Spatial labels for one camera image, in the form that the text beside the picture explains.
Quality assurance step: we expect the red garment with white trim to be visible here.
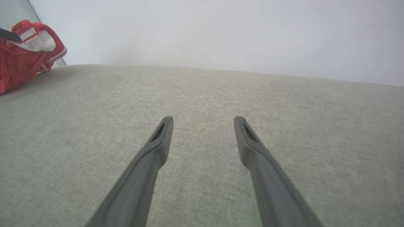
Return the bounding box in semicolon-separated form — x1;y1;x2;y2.
0;20;67;96

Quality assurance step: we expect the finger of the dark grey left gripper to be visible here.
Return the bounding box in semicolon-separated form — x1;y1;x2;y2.
0;28;23;43

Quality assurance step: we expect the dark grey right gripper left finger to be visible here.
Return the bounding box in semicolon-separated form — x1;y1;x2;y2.
85;116;174;227

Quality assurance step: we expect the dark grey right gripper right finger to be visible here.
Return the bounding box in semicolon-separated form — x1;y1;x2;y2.
234;116;323;227

